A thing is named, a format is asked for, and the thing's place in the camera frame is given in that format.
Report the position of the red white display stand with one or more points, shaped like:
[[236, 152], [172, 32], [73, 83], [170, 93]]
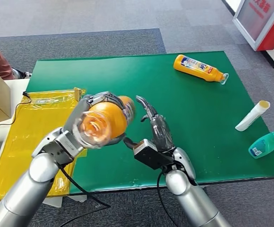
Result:
[[259, 18]]

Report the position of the small silver black object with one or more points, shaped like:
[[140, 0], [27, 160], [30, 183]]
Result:
[[21, 74]]

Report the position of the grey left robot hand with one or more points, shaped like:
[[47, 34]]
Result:
[[76, 112]]

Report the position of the slim orange bottle clear cap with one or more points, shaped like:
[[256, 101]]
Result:
[[195, 68]]

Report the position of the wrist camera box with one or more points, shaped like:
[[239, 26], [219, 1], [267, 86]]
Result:
[[151, 155], [67, 148]]

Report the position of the green table mat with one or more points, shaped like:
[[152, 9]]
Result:
[[198, 125]]

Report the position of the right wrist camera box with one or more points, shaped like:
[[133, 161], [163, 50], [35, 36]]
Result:
[[151, 155]]

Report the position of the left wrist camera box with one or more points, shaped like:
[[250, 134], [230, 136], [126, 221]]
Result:
[[67, 148]]

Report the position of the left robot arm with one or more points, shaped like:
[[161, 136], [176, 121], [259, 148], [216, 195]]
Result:
[[26, 191]]

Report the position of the large orange bottle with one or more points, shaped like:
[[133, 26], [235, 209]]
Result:
[[109, 120]]

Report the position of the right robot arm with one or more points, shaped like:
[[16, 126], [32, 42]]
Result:
[[193, 200]]

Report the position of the yellow plastic bag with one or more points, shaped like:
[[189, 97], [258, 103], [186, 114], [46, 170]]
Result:
[[21, 141]]

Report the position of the white tube bottle yellow end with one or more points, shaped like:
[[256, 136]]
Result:
[[251, 116]]

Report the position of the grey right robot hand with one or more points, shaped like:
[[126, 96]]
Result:
[[161, 131]]

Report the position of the teal plastic bottle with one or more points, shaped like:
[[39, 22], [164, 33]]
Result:
[[265, 144]]

